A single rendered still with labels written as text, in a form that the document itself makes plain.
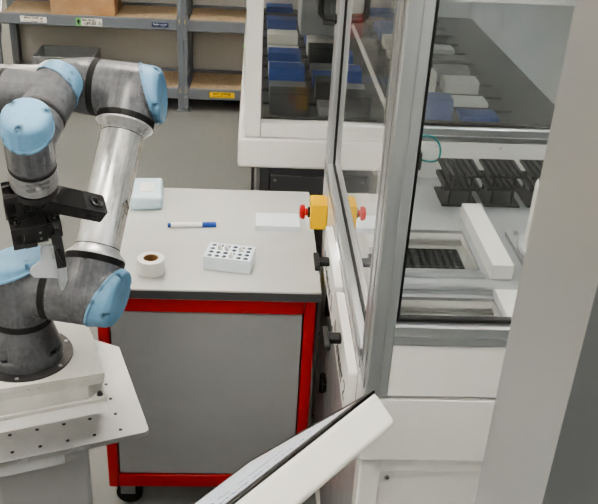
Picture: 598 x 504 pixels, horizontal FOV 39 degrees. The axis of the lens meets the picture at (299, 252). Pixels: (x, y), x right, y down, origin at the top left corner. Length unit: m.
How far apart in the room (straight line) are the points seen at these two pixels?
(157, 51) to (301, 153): 3.51
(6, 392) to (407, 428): 0.76
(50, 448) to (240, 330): 0.70
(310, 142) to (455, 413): 1.36
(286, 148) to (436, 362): 1.37
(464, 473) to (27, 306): 0.88
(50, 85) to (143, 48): 4.77
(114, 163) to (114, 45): 4.50
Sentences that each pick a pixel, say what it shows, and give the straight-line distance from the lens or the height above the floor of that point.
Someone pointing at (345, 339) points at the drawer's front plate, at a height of 0.93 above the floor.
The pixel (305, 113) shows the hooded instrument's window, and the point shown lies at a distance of 2.67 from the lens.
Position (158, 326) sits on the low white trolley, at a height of 0.64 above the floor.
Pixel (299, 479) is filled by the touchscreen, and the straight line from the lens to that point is 0.96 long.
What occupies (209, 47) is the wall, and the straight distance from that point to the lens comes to 6.07.
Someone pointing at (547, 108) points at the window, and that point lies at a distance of 1.30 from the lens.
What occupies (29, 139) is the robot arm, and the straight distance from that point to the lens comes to 1.28.
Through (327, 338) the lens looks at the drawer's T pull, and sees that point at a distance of 1.67.
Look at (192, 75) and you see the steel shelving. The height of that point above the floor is 0.12.
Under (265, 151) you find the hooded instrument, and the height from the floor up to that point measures 0.86.
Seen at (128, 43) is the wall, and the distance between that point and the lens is 6.13.
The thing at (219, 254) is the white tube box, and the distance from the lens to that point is 2.19.
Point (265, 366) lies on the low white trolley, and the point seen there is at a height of 0.52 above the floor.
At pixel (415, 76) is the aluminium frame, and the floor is 1.51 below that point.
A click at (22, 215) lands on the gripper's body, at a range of 1.43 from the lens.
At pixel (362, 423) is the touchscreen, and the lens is 1.04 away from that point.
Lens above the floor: 1.85
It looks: 28 degrees down
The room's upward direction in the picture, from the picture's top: 3 degrees clockwise
